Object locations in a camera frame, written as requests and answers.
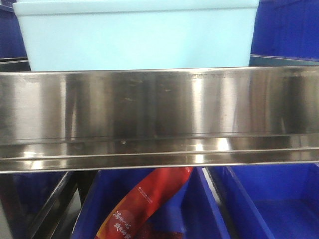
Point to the light blue plastic bin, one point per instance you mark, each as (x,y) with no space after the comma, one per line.
(64,35)

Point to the dark blue bin lower middle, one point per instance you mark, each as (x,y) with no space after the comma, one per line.
(192,212)

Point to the dark blue bin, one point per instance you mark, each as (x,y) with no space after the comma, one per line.
(11,41)
(271,201)
(192,212)
(287,28)

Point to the red printed snack bag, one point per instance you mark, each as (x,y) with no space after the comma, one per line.
(129,215)

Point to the dark blue bin lower right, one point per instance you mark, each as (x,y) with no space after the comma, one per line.
(271,201)

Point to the dark blue bin upper right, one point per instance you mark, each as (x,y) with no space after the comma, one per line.
(287,28)

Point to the dark blue bin upper left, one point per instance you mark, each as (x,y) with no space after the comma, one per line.
(11,41)

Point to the stainless steel shelf front rail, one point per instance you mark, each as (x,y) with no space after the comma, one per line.
(86,120)

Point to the steel divider rail lower shelf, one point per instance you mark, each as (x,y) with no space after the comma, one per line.
(49,217)

